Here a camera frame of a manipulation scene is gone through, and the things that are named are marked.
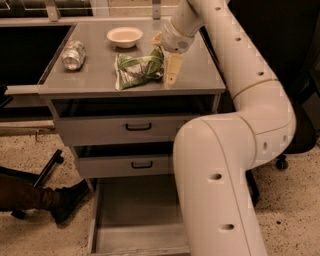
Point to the white paper bowl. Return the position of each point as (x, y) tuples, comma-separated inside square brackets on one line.
[(124, 37)]

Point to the brown trouser leg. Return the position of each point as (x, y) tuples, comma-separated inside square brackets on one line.
[(15, 195)]

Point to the grey middle drawer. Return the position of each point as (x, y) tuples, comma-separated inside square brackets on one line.
[(120, 160)]

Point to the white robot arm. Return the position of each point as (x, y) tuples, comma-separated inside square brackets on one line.
[(213, 153)]

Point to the crushed silver soda can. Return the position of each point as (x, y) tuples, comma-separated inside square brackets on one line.
[(73, 55)]

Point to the grey drawer cabinet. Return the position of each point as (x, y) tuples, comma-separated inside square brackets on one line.
[(97, 77)]

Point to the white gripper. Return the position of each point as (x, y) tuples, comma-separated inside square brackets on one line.
[(172, 40)]

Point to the black shoe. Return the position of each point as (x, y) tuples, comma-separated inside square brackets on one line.
[(66, 200)]

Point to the grey bottom drawer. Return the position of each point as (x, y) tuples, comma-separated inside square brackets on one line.
[(137, 216)]

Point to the black office chair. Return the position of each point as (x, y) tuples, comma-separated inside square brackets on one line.
[(286, 32)]

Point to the grey drawer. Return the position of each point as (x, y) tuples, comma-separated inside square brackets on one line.
[(103, 121), (120, 160), (137, 216)]

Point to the green jalapeno chip bag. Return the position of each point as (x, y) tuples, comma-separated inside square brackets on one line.
[(132, 72)]

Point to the grey top drawer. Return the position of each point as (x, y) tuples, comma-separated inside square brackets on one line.
[(103, 121)]

